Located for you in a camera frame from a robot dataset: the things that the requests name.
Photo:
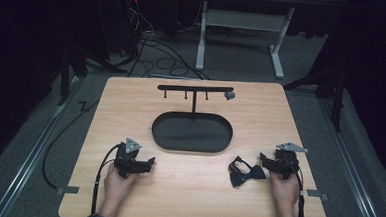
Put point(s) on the metal floor rail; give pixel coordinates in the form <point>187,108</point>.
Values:
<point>348,163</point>
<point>35,153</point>

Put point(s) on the person's right hand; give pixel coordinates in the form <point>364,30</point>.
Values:
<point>285,191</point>

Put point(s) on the black bow tie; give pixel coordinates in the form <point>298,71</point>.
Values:
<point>244,173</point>

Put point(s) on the white metal desk frame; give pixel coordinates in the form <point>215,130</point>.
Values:
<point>242,21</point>

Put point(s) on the black hook rack with tray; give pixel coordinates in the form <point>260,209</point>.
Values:
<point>191,131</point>

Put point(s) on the person's left hand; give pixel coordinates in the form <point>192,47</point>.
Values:
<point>116,188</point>

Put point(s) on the small grey clip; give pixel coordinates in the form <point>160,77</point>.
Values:
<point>229,95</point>

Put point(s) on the black metal stand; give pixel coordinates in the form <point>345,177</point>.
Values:
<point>70,72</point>
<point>332,92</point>

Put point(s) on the grey tape strip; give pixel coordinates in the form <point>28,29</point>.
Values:
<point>67,190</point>
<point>316,195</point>

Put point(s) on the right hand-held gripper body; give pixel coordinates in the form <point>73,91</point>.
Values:
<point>285,161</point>

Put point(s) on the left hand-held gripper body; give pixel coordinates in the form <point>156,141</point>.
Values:
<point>128,165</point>

